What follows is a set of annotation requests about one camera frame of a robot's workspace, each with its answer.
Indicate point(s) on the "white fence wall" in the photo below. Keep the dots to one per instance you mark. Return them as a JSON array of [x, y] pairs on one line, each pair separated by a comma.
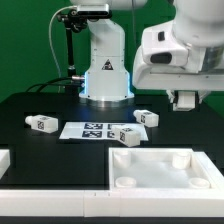
[[210, 176], [152, 203], [4, 161]]

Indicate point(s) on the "black camera on stand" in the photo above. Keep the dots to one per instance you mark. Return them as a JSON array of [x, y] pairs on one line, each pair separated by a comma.
[[77, 16]]

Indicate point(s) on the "white fence right wall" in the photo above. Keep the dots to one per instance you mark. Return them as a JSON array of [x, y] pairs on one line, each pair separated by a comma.
[[210, 176]]

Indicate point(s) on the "paper sheet with markers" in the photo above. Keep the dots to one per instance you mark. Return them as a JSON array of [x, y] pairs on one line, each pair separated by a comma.
[[98, 131]]

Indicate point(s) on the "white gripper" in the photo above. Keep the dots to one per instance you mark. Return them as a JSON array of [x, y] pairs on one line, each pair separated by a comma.
[[162, 62]]

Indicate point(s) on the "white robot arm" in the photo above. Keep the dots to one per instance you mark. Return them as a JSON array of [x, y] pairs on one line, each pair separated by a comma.
[[106, 80]]

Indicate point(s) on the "black camera stand pole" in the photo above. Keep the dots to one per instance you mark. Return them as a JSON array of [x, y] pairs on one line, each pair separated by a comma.
[[71, 66]]

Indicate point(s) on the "white square tabletop part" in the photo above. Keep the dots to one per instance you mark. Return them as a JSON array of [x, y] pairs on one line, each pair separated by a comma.
[[152, 168]]

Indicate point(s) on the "white fence front wall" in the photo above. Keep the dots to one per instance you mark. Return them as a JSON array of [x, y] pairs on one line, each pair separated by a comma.
[[152, 203]]

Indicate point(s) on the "white fence left wall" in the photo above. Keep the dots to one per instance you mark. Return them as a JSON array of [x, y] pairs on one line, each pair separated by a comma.
[[4, 161]]

